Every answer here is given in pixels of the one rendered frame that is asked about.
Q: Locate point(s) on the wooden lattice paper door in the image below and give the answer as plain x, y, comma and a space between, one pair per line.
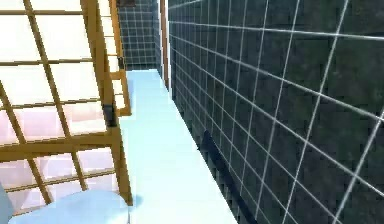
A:
118, 66
63, 83

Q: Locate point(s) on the white toilet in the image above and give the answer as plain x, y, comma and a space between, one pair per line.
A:
76, 208

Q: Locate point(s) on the brown wooden door frame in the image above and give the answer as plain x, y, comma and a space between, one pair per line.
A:
164, 40

